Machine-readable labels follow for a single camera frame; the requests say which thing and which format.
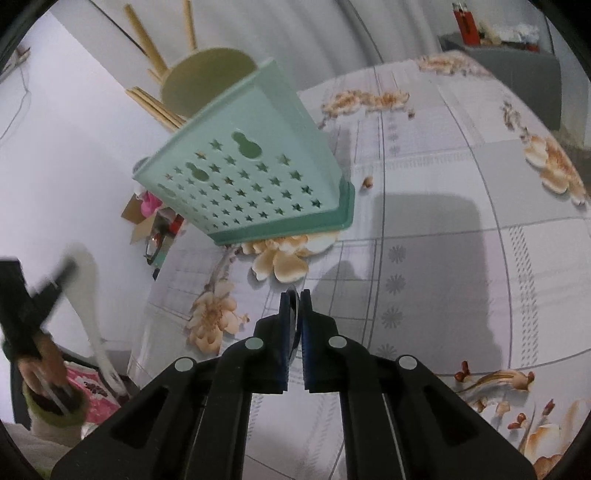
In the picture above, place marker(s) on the person's left forearm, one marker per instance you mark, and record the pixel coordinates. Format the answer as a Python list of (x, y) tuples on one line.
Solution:
[(55, 420)]

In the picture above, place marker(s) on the red tote bag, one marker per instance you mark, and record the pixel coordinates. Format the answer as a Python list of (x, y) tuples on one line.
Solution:
[(177, 225)]

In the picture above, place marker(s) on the red thermos bottle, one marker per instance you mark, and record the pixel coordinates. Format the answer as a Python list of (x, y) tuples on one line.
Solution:
[(464, 27)]

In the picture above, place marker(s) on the pink printed cloth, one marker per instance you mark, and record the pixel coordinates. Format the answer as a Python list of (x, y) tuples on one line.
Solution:
[(94, 392)]

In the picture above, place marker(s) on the brown cardboard box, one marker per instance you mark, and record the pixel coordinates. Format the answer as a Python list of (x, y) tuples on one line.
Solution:
[(138, 228)]

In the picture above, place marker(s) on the bunch of wooden chopsticks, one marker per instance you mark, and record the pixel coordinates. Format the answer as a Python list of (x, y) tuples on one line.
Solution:
[(147, 41)]

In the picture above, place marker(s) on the pink plastic bag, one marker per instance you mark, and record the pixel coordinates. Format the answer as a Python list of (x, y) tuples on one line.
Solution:
[(148, 203)]

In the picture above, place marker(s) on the white curtain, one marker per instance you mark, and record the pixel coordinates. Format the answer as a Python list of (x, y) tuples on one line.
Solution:
[(286, 27), (406, 27)]

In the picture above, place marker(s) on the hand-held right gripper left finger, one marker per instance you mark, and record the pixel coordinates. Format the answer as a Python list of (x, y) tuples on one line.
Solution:
[(285, 341)]

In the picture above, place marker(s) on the person's left hand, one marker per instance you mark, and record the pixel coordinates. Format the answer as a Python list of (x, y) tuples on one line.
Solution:
[(44, 364)]

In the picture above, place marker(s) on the teal paper bag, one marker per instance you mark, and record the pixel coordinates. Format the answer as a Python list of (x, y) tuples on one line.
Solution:
[(159, 251)]

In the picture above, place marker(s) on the grey cabinet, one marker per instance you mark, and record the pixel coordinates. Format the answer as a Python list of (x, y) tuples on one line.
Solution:
[(508, 74)]

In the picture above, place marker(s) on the beige cylinder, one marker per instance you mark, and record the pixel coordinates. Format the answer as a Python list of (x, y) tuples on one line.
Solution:
[(487, 34)]

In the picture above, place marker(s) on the white power strip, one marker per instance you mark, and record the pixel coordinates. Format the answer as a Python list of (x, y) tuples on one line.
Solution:
[(21, 56)]

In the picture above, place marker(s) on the mint green utensil basket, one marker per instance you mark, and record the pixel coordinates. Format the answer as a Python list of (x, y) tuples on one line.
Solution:
[(258, 152)]

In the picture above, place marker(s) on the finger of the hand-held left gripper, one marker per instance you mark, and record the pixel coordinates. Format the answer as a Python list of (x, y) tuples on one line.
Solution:
[(53, 290)]

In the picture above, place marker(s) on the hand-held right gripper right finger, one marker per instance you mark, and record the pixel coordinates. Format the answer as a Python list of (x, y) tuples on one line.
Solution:
[(305, 341)]

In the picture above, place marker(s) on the white packets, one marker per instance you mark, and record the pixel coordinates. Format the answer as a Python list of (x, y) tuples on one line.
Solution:
[(517, 34)]

